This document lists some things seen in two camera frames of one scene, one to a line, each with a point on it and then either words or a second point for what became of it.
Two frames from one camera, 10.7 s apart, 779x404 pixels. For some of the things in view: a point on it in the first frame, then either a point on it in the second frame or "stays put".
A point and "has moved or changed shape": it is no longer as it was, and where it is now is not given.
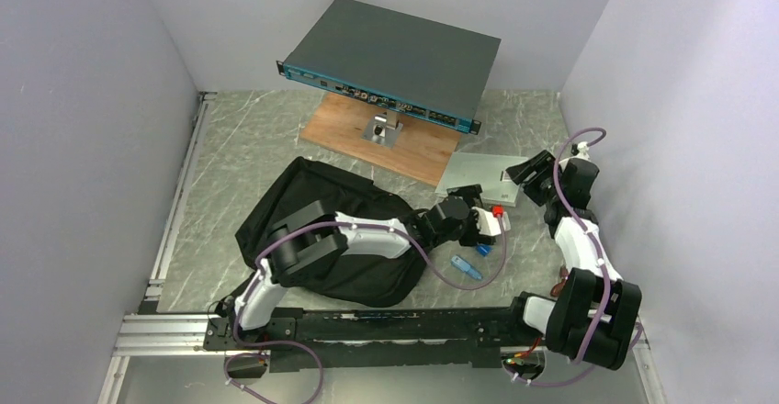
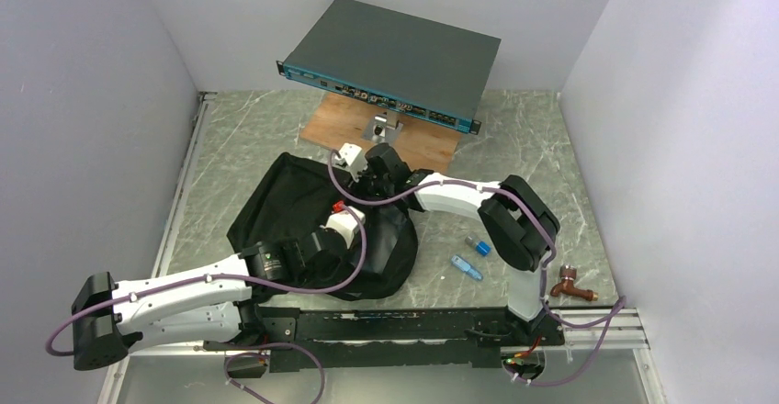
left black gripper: [473, 236] to [342, 261]
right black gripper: [536, 164] to [366, 173]
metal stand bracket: [384, 129] stays put
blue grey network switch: [423, 67] stays put
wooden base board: [423, 149] stays put
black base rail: [378, 341] stays put
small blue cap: [483, 250] stays put
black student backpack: [367, 281] has moved or changed shape
